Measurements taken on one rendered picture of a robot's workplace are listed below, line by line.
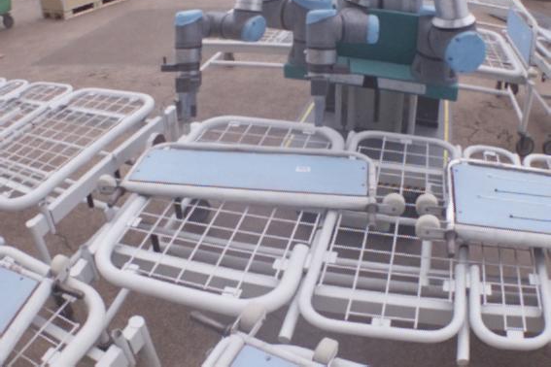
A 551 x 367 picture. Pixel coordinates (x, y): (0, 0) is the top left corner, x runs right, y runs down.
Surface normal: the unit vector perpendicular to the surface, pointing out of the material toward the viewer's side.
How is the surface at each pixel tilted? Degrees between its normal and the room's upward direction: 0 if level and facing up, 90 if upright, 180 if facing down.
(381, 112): 90
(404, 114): 90
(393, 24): 90
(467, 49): 95
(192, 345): 0
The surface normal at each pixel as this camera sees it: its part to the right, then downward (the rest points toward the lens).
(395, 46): -0.30, 0.51
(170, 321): -0.02, -0.84
